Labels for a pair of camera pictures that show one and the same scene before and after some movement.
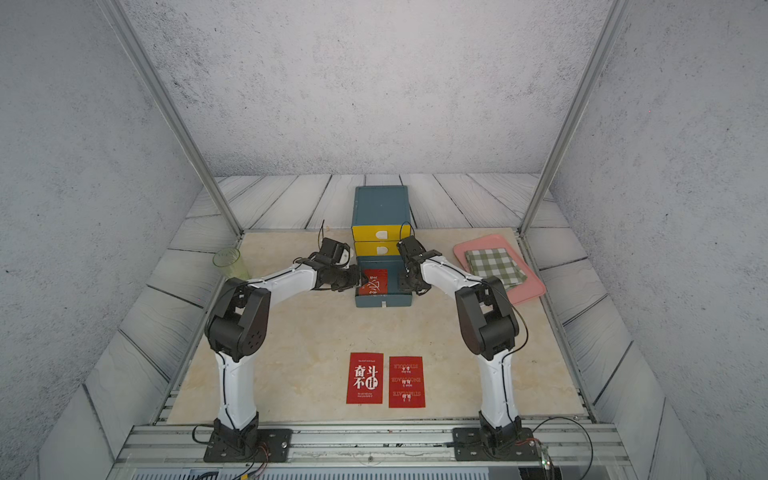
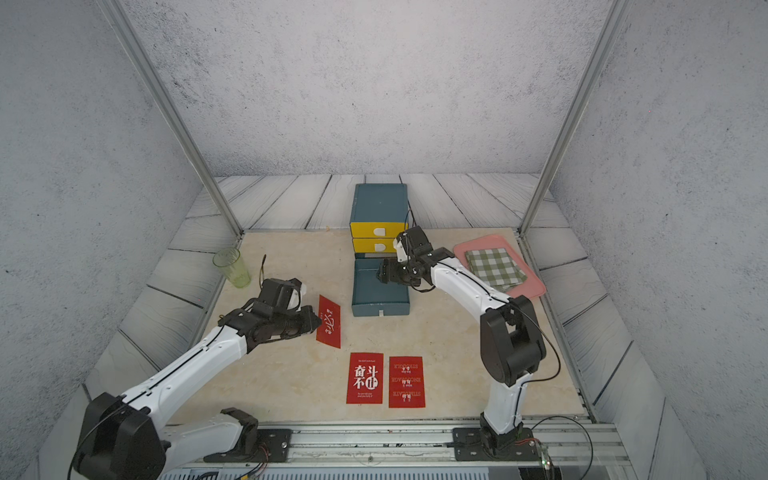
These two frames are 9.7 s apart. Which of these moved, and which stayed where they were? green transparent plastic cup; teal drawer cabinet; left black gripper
Moved: left black gripper
Stayed: teal drawer cabinet; green transparent plastic cup
